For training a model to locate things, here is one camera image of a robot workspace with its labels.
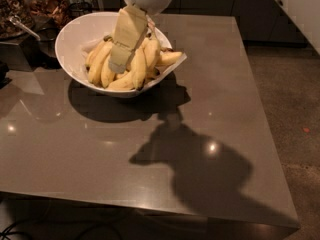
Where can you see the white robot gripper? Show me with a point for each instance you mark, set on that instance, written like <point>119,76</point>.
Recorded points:
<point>129,29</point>

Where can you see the large top yellow banana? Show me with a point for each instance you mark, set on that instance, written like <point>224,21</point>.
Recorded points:
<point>138,69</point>

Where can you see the yellow banana right upright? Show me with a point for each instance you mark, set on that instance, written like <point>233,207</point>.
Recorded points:
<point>151,50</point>

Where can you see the yellow banana far right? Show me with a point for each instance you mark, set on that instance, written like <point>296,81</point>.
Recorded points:
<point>168,58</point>

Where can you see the yellow banana far left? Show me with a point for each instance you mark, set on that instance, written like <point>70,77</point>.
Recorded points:
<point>93,53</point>

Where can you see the yellow banana middle left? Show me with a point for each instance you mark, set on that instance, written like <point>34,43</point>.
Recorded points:
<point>107,75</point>

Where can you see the white ceramic bowl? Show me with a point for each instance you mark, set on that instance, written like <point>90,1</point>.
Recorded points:
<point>80,36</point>

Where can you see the yellow banana bottom front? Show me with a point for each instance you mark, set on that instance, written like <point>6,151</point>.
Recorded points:
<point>122,84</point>

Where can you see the glass jar dried fruit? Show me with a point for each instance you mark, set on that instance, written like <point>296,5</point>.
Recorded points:
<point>57,10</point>

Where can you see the glass jar with snacks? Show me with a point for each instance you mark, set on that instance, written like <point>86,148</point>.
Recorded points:
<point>18,9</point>

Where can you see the metal scoop handle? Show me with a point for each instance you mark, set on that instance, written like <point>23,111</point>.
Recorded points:
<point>15,20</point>

